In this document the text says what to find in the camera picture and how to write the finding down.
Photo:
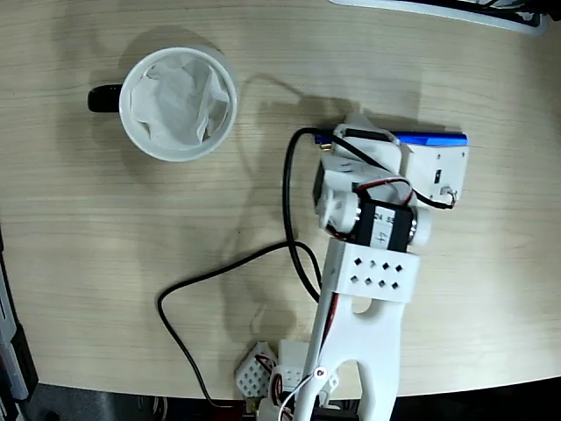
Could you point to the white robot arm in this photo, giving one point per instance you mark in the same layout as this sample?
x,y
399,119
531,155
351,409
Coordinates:
x,y
372,280

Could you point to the black camera on white mount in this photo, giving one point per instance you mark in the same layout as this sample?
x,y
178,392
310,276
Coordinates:
x,y
434,171

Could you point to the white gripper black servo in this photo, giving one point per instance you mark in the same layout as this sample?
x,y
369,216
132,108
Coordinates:
x,y
365,132

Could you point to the crumpled white tissue paper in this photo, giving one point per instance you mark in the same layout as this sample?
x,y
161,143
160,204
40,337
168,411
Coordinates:
x,y
175,105

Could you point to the grey metal desk rail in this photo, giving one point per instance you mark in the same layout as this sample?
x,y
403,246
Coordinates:
x,y
9,346

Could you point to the white flat device edge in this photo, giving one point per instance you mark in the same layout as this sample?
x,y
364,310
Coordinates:
x,y
537,27

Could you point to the blue pen with clip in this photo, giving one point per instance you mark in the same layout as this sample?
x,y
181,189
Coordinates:
x,y
429,139

